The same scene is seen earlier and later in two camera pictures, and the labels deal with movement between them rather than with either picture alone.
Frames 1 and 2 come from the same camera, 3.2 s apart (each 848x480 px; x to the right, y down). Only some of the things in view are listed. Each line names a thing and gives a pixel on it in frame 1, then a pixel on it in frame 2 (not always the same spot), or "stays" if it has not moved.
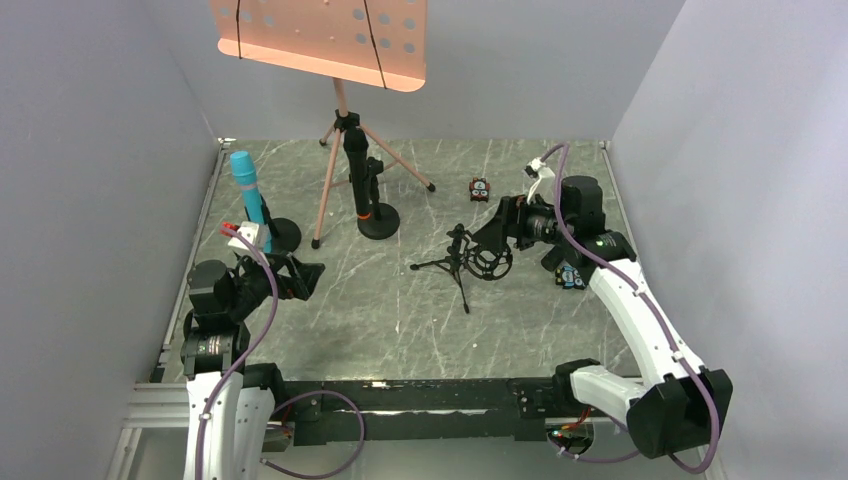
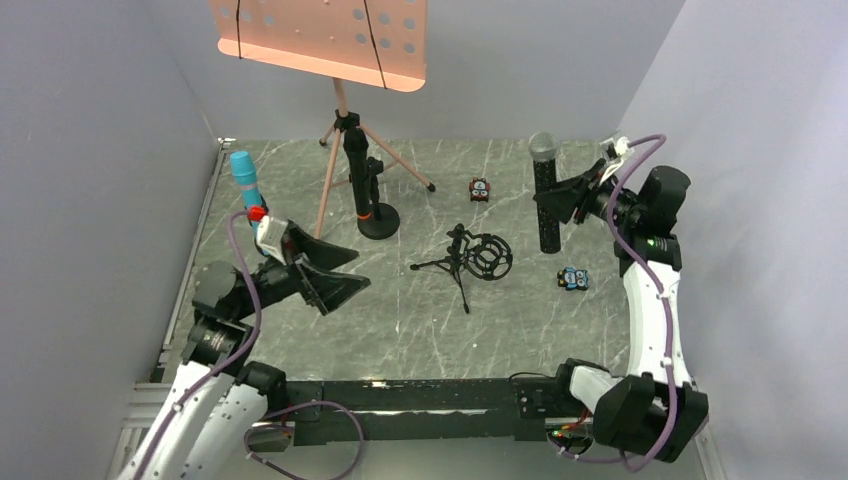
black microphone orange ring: [356, 144] stays
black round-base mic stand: [384, 220] stays
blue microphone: [244, 161] stays
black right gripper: [515, 223] -> [588, 198]
